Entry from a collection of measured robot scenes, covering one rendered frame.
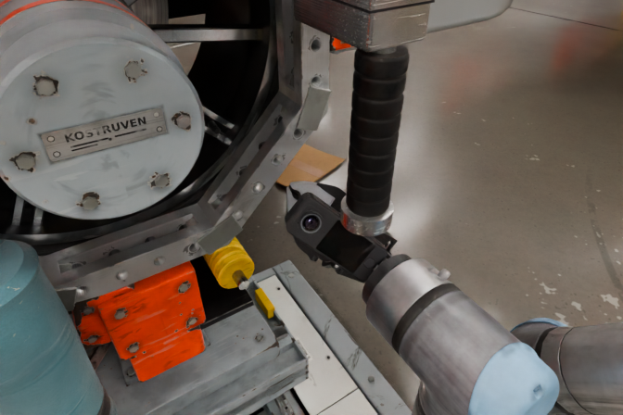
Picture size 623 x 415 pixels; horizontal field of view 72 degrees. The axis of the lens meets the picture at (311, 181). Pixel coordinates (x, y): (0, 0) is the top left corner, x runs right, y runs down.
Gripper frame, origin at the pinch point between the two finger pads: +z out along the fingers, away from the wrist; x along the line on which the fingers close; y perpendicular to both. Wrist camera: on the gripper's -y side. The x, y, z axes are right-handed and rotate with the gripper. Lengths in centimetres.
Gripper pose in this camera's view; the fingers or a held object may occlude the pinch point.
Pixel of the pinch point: (291, 188)
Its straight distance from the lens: 59.1
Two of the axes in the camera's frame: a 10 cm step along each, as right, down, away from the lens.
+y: 6.0, 3.6, 7.2
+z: -5.3, -4.9, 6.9
